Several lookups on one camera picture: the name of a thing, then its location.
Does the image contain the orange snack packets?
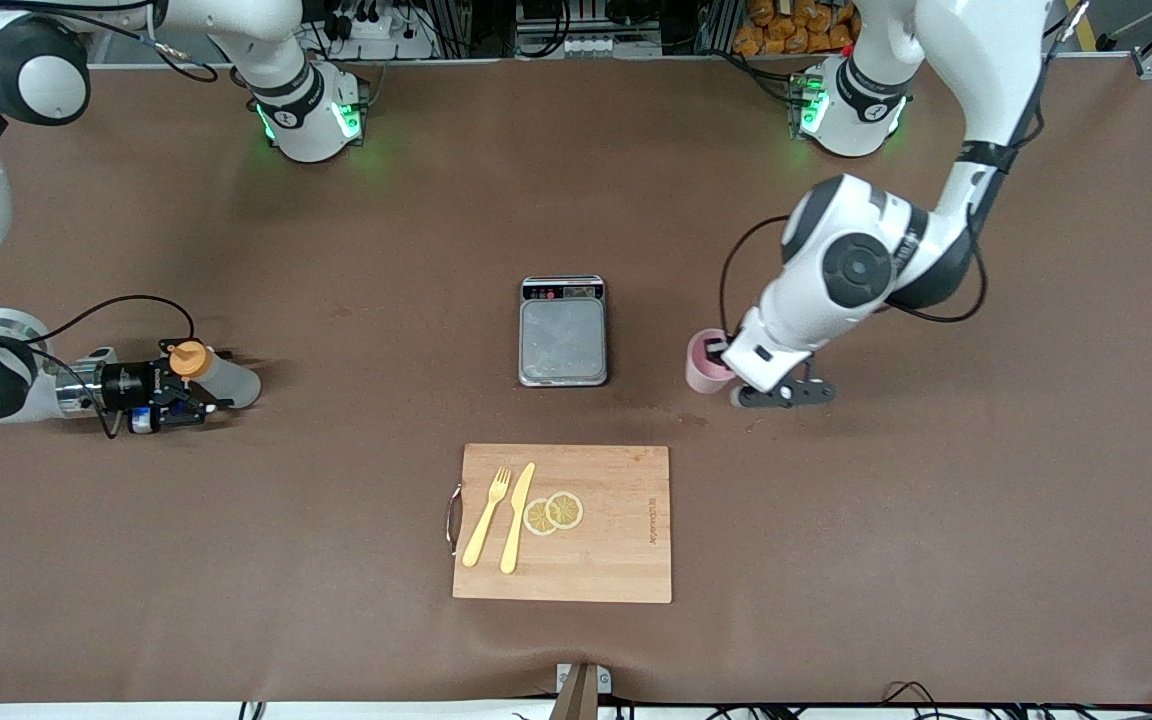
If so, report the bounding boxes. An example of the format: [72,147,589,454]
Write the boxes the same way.
[733,0,862,57]

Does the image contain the white connector strip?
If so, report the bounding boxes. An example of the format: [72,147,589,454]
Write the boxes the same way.
[534,35,660,58]

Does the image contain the yellow plastic fork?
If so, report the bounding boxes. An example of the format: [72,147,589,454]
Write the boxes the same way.
[462,466,514,569]

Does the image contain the wooden cutting board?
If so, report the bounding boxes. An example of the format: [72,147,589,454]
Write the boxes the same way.
[447,444,673,604]

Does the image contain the silver digital kitchen scale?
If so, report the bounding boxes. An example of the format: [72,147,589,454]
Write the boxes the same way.
[519,275,609,388]

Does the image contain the white power strip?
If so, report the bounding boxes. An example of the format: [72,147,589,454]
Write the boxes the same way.
[324,0,439,59]

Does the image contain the pink plastic cup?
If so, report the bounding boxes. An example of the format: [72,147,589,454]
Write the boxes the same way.
[686,328,739,394]

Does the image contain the brown table mat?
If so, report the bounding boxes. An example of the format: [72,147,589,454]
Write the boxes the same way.
[0,55,1152,706]

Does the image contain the yellow plastic knife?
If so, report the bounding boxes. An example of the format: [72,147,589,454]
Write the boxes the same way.
[499,462,537,575]

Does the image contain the metal table edge bracket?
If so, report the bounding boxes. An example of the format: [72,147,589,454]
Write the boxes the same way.
[555,662,613,720]

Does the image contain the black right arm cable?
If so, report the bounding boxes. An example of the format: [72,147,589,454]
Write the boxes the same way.
[0,294,197,441]

